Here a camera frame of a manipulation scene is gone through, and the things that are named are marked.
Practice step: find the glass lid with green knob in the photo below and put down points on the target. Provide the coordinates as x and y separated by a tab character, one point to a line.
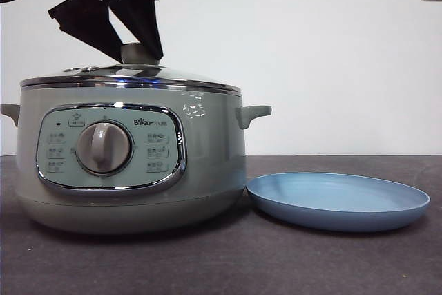
86	74

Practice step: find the blue round plate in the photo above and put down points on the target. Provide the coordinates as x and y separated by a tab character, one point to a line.
331	201

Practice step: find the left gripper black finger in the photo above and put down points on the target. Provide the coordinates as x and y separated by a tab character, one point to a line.
141	15
86	20

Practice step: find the pale green electric steamer pot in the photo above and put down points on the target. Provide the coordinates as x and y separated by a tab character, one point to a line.
214	157

